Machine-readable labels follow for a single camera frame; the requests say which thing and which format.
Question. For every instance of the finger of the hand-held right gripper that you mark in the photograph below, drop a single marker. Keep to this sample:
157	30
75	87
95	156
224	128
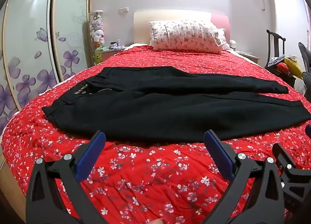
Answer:
289	168
308	131

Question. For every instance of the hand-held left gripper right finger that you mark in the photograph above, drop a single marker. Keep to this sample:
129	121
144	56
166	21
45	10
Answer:
218	156

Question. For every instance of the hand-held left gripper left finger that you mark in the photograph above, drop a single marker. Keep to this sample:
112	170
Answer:
90	156

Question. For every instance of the black pants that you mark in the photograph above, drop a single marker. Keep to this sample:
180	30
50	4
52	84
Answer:
158	107

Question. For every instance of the red floral blanket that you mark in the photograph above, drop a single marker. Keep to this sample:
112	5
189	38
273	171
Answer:
150	173

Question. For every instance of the grey cloth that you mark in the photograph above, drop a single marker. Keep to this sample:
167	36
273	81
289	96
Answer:
306	66

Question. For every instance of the black chair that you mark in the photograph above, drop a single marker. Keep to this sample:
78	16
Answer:
274	44

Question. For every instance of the light wooden nightstand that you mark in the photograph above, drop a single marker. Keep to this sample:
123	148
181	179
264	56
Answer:
247	55

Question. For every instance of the pink nightstand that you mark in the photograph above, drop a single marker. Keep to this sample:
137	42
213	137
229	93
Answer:
109	52

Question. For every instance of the small white lamp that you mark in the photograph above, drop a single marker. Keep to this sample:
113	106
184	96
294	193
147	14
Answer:
233	44

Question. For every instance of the stack of plush toys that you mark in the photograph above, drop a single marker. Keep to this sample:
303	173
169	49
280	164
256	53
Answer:
96	34

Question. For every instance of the floral print pillow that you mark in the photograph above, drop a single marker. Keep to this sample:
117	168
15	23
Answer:
187	35

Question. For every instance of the floral wardrobe door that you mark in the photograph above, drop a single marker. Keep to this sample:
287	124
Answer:
73	27
29	44

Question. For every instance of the cream and pink headboard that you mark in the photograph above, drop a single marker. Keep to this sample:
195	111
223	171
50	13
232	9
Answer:
143	24

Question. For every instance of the wooden bed frame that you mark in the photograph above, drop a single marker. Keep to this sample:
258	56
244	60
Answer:
12	190

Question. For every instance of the white wall socket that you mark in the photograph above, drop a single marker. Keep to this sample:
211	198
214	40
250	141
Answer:
123	9

